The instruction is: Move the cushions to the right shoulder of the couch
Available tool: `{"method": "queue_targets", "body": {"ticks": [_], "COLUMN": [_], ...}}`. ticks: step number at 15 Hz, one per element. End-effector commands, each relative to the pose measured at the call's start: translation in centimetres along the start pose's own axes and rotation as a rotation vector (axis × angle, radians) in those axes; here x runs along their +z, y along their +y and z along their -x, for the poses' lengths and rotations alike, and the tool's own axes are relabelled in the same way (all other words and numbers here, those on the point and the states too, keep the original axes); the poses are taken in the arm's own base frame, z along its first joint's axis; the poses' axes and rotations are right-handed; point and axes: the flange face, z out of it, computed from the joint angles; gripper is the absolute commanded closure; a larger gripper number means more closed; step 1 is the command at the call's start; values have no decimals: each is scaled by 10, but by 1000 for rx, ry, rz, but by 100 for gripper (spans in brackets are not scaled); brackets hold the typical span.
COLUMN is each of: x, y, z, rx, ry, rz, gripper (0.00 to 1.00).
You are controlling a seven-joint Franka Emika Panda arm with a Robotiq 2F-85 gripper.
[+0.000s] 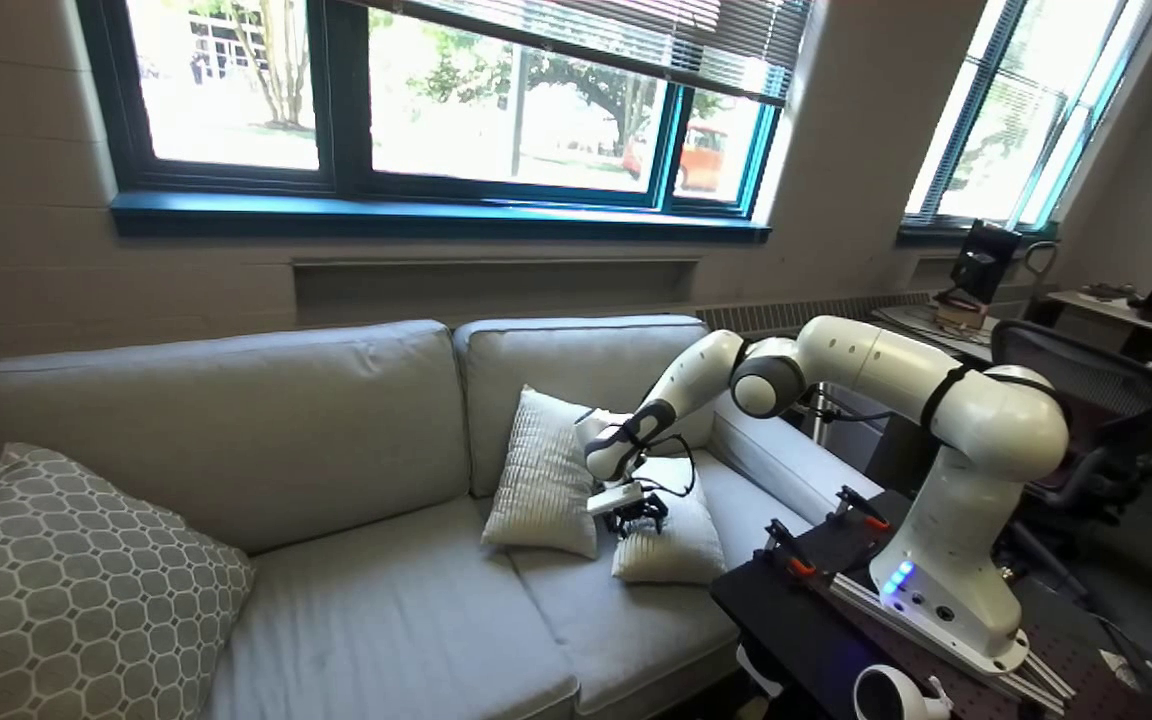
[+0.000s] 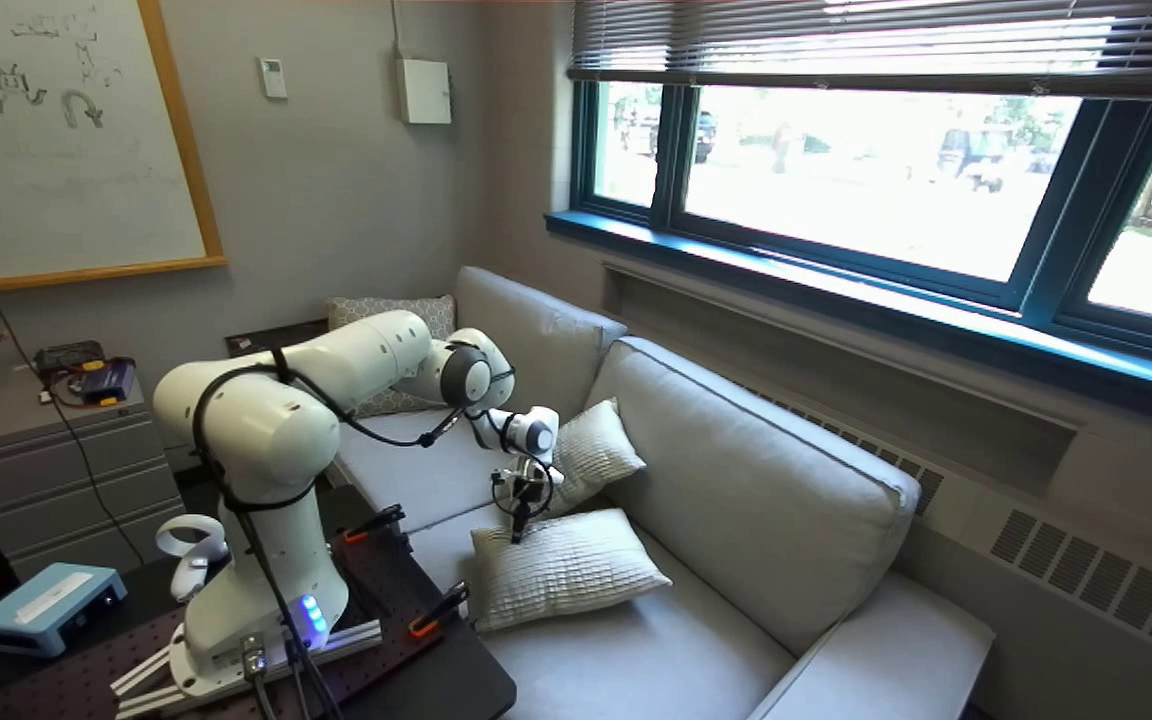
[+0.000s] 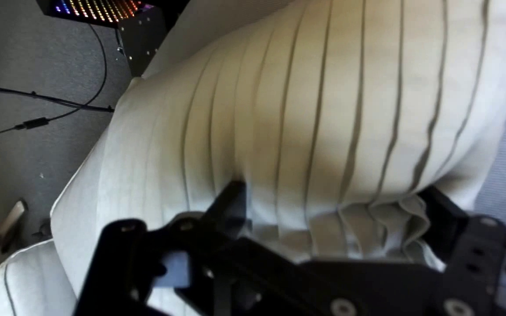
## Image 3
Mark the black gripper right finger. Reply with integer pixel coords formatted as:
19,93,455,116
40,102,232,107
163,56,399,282
425,186,506,316

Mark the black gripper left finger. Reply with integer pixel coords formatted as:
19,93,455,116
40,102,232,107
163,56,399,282
74,179,348,316

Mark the black computer with coloured lights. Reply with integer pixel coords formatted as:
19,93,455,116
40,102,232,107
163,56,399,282
35,0,190,77

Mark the light wooden stick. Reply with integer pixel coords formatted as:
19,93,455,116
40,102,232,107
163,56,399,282
0,198,30,256

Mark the black cable with inline block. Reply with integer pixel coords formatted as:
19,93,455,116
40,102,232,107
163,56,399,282
0,23,112,144

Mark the thin black cable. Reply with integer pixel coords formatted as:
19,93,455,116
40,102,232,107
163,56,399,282
0,81,116,114

